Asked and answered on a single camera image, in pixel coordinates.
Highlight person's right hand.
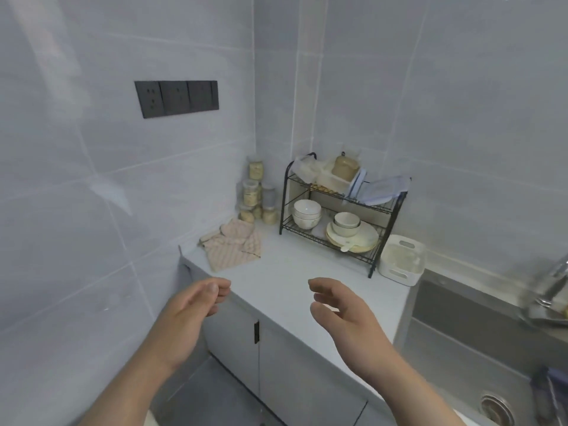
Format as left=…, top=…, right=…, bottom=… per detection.
left=308, top=277, right=402, bottom=380

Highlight person's left hand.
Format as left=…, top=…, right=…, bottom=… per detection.
left=150, top=279, right=233, bottom=373

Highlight pile of fluffy cloths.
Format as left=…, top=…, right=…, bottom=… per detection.
left=198, top=218, right=263, bottom=273

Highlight person's left forearm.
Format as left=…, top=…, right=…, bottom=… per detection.
left=78, top=350, right=178, bottom=426

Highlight white plastic basket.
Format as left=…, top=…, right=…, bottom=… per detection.
left=378, top=234, right=427, bottom=287

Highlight grey kitchen sink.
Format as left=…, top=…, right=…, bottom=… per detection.
left=392, top=268, right=568, bottom=426

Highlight small bowls on plates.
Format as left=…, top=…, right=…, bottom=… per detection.
left=326, top=234, right=379, bottom=255

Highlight small white bowl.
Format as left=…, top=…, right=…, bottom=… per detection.
left=331, top=221, right=361, bottom=238
left=333, top=211, right=361, bottom=229

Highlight blue rimmed container lid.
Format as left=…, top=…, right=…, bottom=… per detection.
left=359, top=175, right=411, bottom=207

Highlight grey plastic lid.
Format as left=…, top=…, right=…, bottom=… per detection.
left=348, top=169, right=368, bottom=198

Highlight large clear food container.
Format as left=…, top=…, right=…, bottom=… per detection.
left=317, top=162, right=367, bottom=193

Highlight tan lid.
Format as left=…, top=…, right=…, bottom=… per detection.
left=331, top=154, right=360, bottom=182

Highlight clear plastic food container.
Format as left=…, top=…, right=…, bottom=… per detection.
left=292, top=154, right=325, bottom=182

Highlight chrome faucet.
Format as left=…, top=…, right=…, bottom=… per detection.
left=519, top=254, right=568, bottom=329

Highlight blue sink drain rack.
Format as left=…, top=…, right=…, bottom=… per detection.
left=530, top=366, right=568, bottom=426

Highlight black wire dish rack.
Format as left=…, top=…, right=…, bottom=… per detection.
left=279, top=153, right=408, bottom=279

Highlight black wall socket panel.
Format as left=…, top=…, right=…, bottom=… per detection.
left=187, top=80, right=214, bottom=112
left=159, top=80, right=192, bottom=116
left=134, top=80, right=166, bottom=120

